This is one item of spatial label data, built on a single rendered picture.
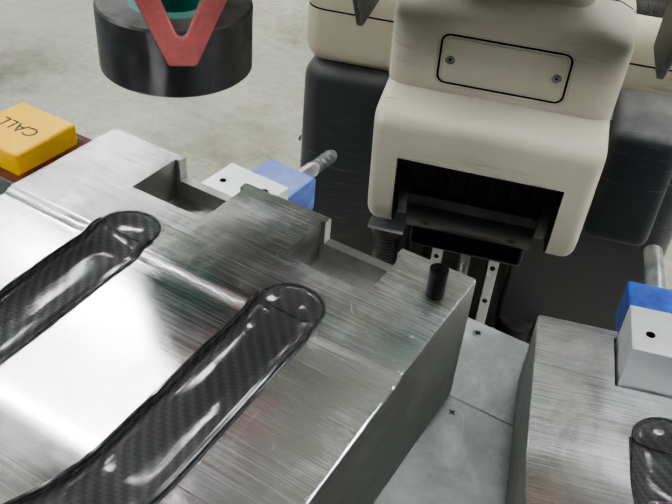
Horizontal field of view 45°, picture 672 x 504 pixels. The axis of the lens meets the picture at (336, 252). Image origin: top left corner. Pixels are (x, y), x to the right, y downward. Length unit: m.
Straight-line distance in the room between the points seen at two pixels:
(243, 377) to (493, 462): 0.16
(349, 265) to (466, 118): 0.34
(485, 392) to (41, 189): 0.29
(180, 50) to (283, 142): 1.90
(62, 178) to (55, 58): 2.28
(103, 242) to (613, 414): 0.29
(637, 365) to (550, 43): 0.40
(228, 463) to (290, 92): 2.25
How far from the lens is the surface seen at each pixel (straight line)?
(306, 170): 0.62
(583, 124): 0.82
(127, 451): 0.37
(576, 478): 0.41
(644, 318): 0.47
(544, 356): 0.47
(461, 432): 0.49
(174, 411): 0.38
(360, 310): 0.42
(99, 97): 2.54
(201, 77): 0.42
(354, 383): 0.38
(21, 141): 0.66
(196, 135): 2.33
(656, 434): 0.45
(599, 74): 0.80
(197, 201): 0.53
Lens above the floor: 1.17
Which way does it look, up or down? 38 degrees down
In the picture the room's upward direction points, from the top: 5 degrees clockwise
